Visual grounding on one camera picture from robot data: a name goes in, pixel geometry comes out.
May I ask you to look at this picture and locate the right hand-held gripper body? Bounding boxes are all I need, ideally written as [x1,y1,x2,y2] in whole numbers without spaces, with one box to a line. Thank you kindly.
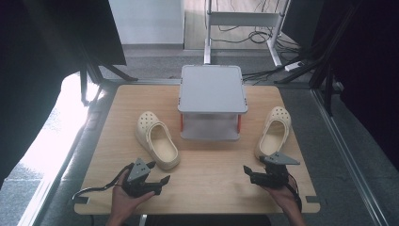
[250,152,301,189]

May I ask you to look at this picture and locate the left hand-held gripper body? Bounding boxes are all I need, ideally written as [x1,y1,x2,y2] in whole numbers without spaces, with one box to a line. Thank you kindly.
[121,157,163,199]

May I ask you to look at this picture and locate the cream clog shoe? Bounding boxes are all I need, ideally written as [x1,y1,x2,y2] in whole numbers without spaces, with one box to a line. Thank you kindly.
[135,110,182,171]
[253,105,293,161]

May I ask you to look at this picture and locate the grey two-tier shoe rack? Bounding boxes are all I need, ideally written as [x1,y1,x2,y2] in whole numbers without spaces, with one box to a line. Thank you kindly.
[177,64,249,142]

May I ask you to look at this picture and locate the person's right hand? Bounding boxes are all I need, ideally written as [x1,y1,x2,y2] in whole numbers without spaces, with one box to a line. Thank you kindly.
[261,176,299,215]

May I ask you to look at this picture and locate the person's left hand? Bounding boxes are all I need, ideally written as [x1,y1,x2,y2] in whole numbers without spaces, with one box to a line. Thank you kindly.
[109,171,156,220]

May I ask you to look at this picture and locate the white power strip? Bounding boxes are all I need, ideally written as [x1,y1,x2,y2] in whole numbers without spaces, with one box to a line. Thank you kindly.
[283,60,305,73]

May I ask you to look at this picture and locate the black tripod stand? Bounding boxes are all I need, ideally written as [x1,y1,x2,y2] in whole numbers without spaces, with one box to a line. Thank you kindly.
[77,43,139,107]

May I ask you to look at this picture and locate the black metal stand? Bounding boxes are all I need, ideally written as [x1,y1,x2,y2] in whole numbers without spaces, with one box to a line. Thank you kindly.
[274,0,361,118]

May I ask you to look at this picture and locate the dark curtain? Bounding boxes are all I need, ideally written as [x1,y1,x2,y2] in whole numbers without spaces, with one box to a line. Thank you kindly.
[316,0,399,172]
[0,0,127,189]

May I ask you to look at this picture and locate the white metal stand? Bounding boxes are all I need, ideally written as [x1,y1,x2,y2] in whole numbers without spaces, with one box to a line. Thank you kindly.
[203,0,292,68]

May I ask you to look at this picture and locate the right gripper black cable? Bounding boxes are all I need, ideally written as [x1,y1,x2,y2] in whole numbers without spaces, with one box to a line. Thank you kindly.
[286,175,304,212]

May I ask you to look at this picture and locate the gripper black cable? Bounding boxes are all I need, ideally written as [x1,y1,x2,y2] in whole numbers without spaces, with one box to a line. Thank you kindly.
[72,162,135,201]
[286,175,304,212]

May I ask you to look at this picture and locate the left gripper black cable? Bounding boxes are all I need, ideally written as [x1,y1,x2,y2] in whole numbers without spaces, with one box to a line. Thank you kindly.
[72,162,135,201]

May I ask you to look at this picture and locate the aluminium floor rail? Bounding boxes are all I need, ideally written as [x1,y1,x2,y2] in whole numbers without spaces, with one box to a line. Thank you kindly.
[310,88,391,226]

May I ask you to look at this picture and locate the black floor cables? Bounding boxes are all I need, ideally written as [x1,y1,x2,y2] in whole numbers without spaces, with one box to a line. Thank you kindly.
[210,0,311,86]

